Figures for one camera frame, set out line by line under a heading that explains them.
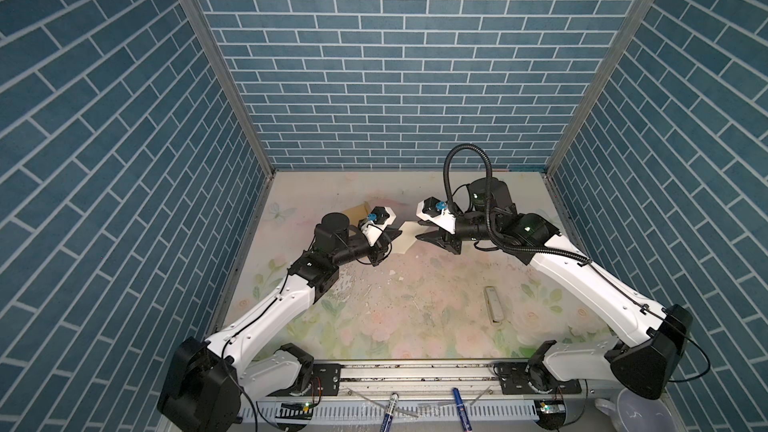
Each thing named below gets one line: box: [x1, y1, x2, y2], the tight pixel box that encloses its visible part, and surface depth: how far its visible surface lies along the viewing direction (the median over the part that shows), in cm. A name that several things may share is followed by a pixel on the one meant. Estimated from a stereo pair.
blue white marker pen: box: [380, 392, 400, 432], surface depth 69 cm
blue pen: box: [452, 387, 472, 432], surface depth 70 cm
